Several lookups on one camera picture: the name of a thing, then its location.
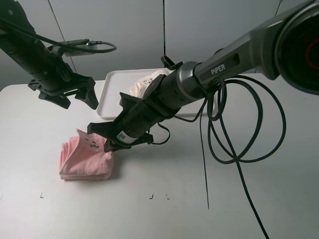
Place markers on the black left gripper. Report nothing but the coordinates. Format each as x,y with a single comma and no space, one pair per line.
56,90

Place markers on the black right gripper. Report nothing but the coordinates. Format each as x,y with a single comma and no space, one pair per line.
131,126

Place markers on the pink towel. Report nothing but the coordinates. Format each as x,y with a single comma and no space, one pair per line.
83,158

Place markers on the cream white towel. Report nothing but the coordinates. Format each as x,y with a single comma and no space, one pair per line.
141,85

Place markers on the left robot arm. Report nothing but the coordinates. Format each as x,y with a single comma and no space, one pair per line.
51,76

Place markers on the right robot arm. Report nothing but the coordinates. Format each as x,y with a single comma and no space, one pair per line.
286,45

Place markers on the white rectangular plastic tray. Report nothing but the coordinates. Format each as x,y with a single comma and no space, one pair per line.
115,83

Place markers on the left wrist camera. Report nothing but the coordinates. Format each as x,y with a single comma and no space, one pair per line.
82,43

